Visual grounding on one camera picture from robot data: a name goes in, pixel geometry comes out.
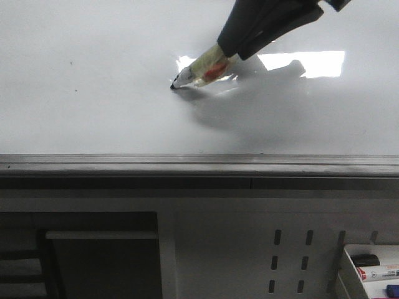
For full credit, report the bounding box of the black marker in tray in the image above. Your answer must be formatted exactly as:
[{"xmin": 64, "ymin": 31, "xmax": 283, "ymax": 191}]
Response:
[{"xmin": 350, "ymin": 254, "xmax": 381, "ymax": 267}]

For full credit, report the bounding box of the red capped white marker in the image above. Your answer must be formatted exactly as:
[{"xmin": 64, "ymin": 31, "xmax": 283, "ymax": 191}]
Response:
[{"xmin": 356, "ymin": 264, "xmax": 398, "ymax": 282}]

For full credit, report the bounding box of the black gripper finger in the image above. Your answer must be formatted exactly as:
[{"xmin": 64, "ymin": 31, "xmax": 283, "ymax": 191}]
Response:
[
  {"xmin": 216, "ymin": 0, "xmax": 312, "ymax": 59},
  {"xmin": 237, "ymin": 0, "xmax": 353, "ymax": 61}
]

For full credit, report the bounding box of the white whiteboard surface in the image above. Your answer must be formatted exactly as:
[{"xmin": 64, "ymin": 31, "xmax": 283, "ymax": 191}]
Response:
[{"xmin": 1, "ymin": 1, "xmax": 398, "ymax": 155}]

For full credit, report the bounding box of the taped whiteboard marker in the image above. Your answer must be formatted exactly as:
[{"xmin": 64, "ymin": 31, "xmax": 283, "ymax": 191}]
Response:
[{"xmin": 170, "ymin": 44, "xmax": 239, "ymax": 90}]

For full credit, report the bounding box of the dark cabinet with white shelf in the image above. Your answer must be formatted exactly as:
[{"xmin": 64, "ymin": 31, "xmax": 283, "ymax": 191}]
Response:
[{"xmin": 1, "ymin": 212, "xmax": 163, "ymax": 298}]

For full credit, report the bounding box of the white marker tray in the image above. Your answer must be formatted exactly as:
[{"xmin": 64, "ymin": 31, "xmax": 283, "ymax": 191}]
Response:
[{"xmin": 337, "ymin": 244, "xmax": 398, "ymax": 298}]

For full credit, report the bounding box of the white perforated metal panel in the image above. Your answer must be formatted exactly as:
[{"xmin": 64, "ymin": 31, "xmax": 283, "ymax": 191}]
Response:
[{"xmin": 1, "ymin": 189, "xmax": 398, "ymax": 298}]

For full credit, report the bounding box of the dark whiteboard bottom frame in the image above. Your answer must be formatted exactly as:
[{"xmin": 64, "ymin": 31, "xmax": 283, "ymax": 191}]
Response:
[{"xmin": 1, "ymin": 154, "xmax": 398, "ymax": 189}]

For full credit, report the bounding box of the blue capped marker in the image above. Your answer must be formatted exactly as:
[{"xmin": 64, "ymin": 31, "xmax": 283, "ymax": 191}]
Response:
[{"xmin": 386, "ymin": 284, "xmax": 399, "ymax": 298}]

